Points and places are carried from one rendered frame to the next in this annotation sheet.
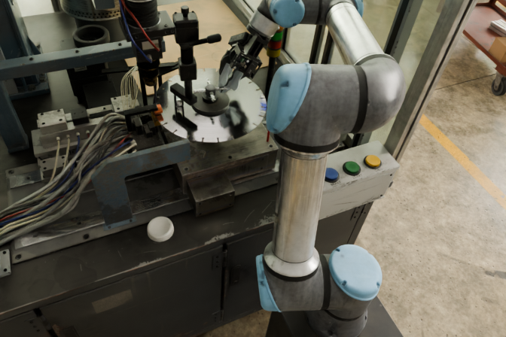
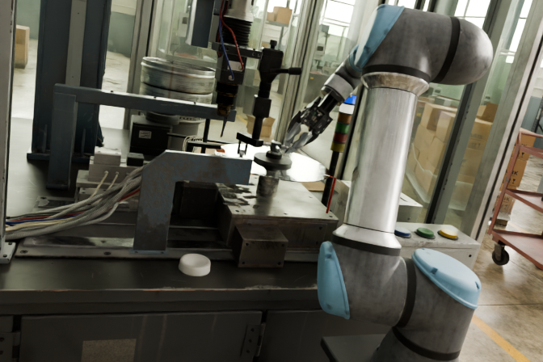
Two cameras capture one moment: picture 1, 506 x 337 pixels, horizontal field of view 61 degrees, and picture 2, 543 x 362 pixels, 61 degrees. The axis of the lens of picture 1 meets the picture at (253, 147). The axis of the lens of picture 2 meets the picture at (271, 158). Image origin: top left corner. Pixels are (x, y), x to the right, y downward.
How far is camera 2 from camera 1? 58 cm
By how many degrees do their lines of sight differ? 33
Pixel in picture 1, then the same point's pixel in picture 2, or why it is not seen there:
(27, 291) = (21, 279)
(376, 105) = (468, 34)
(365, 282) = (461, 276)
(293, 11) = not seen: hidden behind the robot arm
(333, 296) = (420, 290)
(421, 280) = not seen: outside the picture
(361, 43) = not seen: hidden behind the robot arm
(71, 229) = (92, 244)
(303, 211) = (388, 153)
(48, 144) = (94, 178)
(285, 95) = (380, 11)
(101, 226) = (127, 250)
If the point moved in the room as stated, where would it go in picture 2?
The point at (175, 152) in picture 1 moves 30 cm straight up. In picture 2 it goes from (236, 167) to (259, 36)
